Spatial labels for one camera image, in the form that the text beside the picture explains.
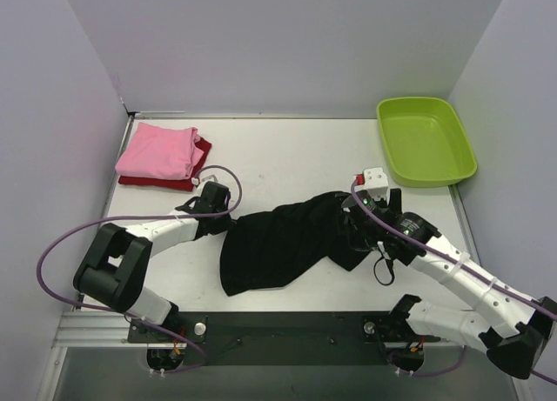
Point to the green plastic tray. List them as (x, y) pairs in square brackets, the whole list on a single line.
[(424, 142)]

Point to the aluminium rail frame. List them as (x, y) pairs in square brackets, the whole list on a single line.
[(88, 329)]

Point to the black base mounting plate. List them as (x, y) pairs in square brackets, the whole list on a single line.
[(319, 338)]

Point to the folded pink t shirt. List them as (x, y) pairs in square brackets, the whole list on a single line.
[(160, 153)]

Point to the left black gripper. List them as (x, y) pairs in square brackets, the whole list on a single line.
[(222, 223)]

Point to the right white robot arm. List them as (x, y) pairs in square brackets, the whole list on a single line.
[(512, 328)]

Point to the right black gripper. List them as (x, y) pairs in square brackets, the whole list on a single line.
[(352, 226)]

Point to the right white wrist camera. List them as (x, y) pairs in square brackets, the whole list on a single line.
[(372, 179)]

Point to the black t shirt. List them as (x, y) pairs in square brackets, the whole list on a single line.
[(270, 249)]

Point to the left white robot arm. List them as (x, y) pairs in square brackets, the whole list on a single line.
[(114, 267)]

